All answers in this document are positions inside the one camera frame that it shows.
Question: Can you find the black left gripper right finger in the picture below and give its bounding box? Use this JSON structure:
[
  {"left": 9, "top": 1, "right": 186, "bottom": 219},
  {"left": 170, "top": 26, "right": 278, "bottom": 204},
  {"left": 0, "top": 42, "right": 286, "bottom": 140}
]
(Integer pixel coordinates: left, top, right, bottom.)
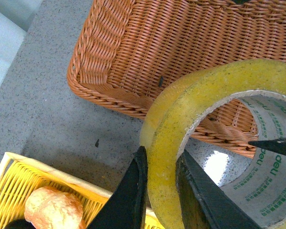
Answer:
[{"left": 176, "top": 150, "right": 260, "bottom": 229}]

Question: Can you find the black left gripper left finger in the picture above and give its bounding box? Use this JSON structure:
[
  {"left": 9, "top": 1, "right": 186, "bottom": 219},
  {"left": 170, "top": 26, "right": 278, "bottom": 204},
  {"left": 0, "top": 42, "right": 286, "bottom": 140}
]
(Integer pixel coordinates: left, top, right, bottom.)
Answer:
[{"left": 87, "top": 146, "right": 148, "bottom": 229}]

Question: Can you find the yellow packing tape roll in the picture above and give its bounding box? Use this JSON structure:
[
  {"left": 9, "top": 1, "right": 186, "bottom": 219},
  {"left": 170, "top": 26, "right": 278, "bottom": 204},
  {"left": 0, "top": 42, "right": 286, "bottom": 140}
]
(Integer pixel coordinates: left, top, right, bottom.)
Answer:
[{"left": 140, "top": 59, "right": 286, "bottom": 229}]

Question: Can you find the toy bread loaf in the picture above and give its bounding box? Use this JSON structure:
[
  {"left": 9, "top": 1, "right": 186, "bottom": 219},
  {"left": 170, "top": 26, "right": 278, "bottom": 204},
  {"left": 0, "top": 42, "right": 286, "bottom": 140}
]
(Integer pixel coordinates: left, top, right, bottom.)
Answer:
[{"left": 24, "top": 187, "right": 86, "bottom": 229}]

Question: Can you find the yellow woven basket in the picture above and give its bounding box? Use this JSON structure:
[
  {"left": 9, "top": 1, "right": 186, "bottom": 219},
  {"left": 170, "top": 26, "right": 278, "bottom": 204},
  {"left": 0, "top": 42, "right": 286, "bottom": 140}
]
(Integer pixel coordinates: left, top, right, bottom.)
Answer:
[{"left": 0, "top": 152, "right": 162, "bottom": 229}]

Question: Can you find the brown wicker basket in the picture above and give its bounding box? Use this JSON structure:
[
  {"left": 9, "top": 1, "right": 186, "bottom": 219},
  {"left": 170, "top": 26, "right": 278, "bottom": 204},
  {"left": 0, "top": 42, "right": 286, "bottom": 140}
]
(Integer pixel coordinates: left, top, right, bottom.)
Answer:
[{"left": 66, "top": 0, "right": 286, "bottom": 159}]

